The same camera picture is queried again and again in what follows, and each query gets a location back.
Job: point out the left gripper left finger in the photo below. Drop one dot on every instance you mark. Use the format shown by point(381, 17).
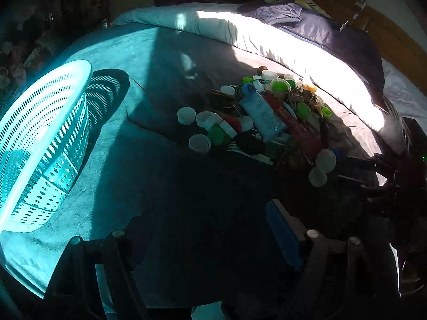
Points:
point(73, 291)

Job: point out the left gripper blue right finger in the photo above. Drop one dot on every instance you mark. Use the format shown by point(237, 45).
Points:
point(290, 236)

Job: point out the red toothpaste tube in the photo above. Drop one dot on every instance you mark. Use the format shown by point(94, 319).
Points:
point(306, 139)

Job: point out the light blue cream tube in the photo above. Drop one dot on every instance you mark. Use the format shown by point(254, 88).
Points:
point(264, 118)

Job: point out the white perforated plastic basket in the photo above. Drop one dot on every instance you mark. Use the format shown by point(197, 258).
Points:
point(44, 137)

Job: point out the green bottle cap centre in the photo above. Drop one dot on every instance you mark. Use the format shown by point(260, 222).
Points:
point(280, 86)

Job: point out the white quilt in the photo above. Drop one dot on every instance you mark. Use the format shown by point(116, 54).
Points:
point(222, 22)

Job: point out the blue bottle cap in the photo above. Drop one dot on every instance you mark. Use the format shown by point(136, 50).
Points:
point(247, 88)

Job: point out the purple down jacket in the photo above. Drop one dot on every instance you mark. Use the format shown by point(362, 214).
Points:
point(352, 46)

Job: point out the wooden headboard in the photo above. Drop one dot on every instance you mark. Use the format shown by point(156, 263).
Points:
point(392, 42)

